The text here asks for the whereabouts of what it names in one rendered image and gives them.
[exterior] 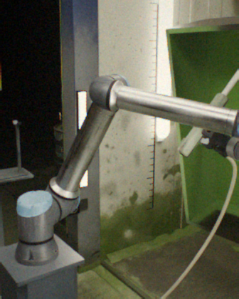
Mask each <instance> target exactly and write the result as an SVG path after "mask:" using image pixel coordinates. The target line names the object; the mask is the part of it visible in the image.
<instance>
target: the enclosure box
mask: <svg viewBox="0 0 239 299"><path fill-rule="evenodd" d="M165 33H166V45H167V51H168V58H169V70H170V76H171V89H172V95H173V96H174V97H178V98H183V99H187V100H193V101H196V102H200V103H206V104H210V103H211V101H212V100H213V99H214V97H215V96H216V94H219V93H221V94H222V92H223V90H224V89H225V87H226V86H227V84H228V83H229V82H230V81H231V80H232V78H233V77H234V75H235V73H236V72H237V70H238V69H239V16H232V17H224V18H216V19H204V20H201V21H193V22H190V23H186V24H183V25H180V26H175V27H172V28H168V29H165ZM226 96H227V97H228V98H230V100H229V101H228V102H227V104H226V105H225V107H224V108H228V109H232V110H239V79H238V80H237V81H236V82H235V85H234V86H233V88H232V89H231V90H230V92H229V93H228V94H227V95H226ZM192 129H193V126H190V125H182V124H179V123H176V132H177V139H178V145H179V147H180V143H181V142H182V139H183V138H185V139H186V137H187V135H188V134H189V133H190V131H191V130H192ZM179 157H180V163H181V182H182V189H183V195H184V206H185V213H186V223H188V224H191V225H192V226H195V227H198V228H200V229H203V230H205V231H207V232H212V230H213V228H214V226H215V225H216V222H217V220H218V218H219V216H220V213H221V210H222V208H223V205H224V203H225V201H226V198H227V195H228V192H229V189H230V186H231V182H232V179H233V165H232V163H231V162H230V160H229V159H228V158H226V157H222V156H221V155H220V154H218V153H217V152H215V151H214V150H213V149H207V148H206V147H204V146H203V145H202V144H201V145H200V144H199V143H198V144H197V145H196V148H195V150H194V151H193V152H192V153H191V155H190V157H189V158H186V157H184V156H182V154H180V153H179ZM234 161H235V163H236V170H237V171H236V178H235V186H234V188H233V193H232V195H231V198H230V201H229V202H228V205H227V208H226V210H225V213H224V215H223V217H222V219H221V221H220V223H219V226H218V228H217V230H216V232H215V233H214V234H216V235H219V236H221V237H223V238H226V239H228V240H230V241H232V242H234V243H237V244H239V161H238V160H236V159H234Z"/></svg>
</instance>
